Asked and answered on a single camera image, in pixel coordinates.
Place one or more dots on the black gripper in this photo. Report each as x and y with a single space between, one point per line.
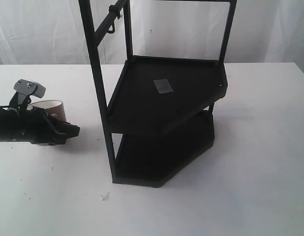
41 128

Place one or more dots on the pink ceramic mug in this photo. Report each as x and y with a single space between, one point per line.
50 106

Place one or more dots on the black two-tier shelf rack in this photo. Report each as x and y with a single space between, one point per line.
149 136

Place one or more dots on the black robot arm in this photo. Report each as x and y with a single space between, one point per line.
9 118

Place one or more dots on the grey square sticker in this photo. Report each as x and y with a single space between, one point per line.
163 86

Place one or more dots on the white backdrop curtain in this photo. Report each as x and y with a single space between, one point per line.
51 31

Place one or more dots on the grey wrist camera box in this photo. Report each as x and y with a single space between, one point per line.
27 87

